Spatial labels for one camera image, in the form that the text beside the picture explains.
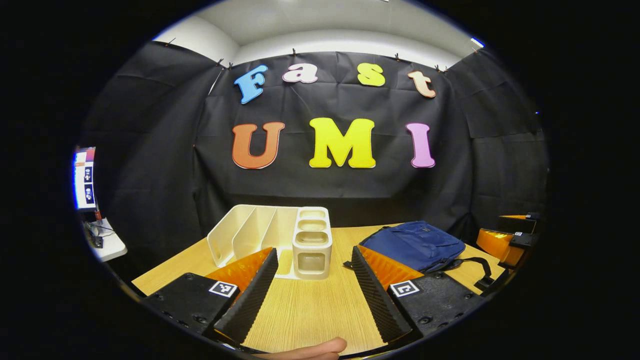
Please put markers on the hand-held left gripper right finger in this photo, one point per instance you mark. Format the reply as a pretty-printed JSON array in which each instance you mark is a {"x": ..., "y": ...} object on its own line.
[{"x": 380, "y": 302}]

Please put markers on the white side table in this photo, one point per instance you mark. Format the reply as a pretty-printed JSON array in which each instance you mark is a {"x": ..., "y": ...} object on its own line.
[{"x": 112, "y": 245}]

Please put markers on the white bookshelf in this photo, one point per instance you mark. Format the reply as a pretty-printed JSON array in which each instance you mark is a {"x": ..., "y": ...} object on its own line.
[{"x": 312, "y": 250}]

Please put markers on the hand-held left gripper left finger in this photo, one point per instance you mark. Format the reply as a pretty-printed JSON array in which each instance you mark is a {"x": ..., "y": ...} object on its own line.
[{"x": 252, "y": 300}]

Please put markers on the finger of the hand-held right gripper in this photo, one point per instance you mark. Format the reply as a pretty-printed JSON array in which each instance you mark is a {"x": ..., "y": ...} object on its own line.
[
  {"x": 500, "y": 245},
  {"x": 520, "y": 222}
]

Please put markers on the computer monitor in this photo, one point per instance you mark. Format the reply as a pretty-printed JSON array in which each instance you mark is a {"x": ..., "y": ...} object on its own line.
[{"x": 85, "y": 180}]

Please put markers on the black backdrop cloth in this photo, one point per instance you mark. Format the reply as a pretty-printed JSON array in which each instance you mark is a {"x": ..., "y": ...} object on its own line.
[{"x": 350, "y": 190}]

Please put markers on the blue schoolbag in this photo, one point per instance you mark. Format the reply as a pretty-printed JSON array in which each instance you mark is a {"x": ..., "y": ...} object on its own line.
[{"x": 415, "y": 245}]

